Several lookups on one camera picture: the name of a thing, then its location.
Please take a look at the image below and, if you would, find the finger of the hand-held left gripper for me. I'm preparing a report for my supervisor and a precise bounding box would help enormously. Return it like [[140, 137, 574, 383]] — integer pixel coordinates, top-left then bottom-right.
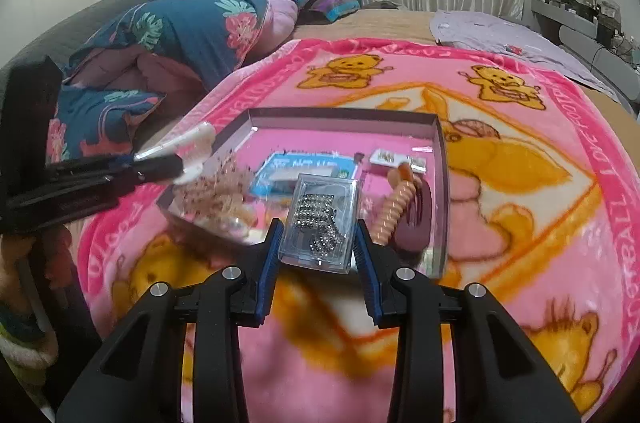
[[46, 152, 151, 182], [7, 154, 184, 224]]

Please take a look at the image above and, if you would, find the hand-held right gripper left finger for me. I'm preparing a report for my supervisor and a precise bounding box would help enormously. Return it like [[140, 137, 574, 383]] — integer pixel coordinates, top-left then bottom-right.
[[55, 217, 286, 423]]

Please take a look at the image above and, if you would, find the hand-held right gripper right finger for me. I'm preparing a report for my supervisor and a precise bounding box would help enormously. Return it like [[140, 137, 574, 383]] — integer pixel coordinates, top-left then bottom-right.
[[352, 219, 584, 423]]

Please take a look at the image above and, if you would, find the peach spiral hair tie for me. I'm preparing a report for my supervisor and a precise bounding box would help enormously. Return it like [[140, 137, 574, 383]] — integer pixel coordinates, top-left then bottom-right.
[[374, 163, 416, 250]]

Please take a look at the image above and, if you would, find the maroon oval hair clip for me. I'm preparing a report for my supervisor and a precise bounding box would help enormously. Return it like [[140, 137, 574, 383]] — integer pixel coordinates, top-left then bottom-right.
[[392, 184, 437, 255]]

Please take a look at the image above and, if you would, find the clear box of rhinestone clips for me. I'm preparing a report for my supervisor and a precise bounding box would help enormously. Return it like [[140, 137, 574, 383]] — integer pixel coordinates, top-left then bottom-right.
[[276, 173, 362, 275]]

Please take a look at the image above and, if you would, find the white claw hair clip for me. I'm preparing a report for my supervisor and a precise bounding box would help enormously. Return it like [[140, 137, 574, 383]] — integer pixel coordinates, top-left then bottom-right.
[[135, 122, 217, 187]]

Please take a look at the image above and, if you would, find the earring card packet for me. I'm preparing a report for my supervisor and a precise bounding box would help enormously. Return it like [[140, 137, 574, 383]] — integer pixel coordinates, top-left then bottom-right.
[[369, 147, 403, 167]]

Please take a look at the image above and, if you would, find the shallow pink tray box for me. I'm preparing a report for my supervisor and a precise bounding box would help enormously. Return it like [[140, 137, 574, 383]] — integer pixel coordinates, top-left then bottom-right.
[[156, 106, 451, 280]]

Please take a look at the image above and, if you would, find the pink beaded hair accessory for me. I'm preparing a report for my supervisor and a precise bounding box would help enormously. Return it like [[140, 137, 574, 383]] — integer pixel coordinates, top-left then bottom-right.
[[172, 153, 262, 225]]

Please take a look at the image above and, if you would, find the pink bear printed blanket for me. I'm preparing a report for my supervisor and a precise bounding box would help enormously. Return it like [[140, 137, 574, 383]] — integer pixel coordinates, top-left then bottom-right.
[[75, 37, 640, 423]]

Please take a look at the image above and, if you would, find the blue floral quilt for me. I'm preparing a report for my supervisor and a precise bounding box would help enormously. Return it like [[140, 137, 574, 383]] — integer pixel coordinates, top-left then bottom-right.
[[47, 0, 302, 165]]

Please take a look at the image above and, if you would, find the light purple sheet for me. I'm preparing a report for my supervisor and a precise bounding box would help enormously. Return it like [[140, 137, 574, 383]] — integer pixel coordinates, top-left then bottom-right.
[[430, 9, 624, 100]]

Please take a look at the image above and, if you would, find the grey shelf unit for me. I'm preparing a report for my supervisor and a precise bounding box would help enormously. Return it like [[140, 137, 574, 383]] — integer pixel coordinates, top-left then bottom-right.
[[530, 0, 640, 105]]

